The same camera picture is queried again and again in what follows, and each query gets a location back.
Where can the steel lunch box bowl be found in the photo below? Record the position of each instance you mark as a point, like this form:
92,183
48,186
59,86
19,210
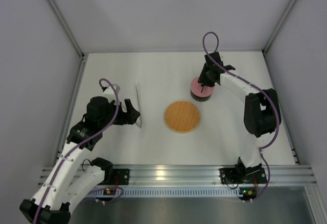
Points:
199,98

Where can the frame post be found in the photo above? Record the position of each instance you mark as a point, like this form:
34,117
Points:
279,24
65,27

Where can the left frame post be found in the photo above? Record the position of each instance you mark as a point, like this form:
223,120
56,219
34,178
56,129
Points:
65,27

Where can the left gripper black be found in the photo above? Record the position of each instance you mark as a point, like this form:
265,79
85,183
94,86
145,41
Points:
125,114

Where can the aluminium rail frame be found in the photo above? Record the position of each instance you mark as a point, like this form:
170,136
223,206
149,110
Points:
209,175

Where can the steel tweezers tongs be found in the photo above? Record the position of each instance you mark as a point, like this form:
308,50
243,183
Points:
139,120

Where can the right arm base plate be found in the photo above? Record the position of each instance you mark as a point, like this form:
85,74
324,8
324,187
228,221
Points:
232,175

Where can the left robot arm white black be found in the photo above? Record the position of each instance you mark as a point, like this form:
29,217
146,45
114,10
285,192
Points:
59,195

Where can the pink round lid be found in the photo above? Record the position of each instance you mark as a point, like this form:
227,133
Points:
200,89

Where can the right frame post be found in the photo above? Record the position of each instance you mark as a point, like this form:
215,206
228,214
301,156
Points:
279,24

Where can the slotted cable duct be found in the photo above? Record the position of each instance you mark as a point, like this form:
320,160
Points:
147,192

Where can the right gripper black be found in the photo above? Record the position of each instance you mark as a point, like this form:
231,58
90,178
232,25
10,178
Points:
206,78

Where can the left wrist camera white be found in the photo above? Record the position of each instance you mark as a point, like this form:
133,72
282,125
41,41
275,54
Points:
109,93

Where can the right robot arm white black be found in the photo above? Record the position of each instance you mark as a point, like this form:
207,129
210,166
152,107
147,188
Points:
261,117

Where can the woven bamboo tray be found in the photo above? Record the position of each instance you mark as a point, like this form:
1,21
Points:
182,116

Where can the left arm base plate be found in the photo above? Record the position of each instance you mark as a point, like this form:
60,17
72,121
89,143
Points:
116,177

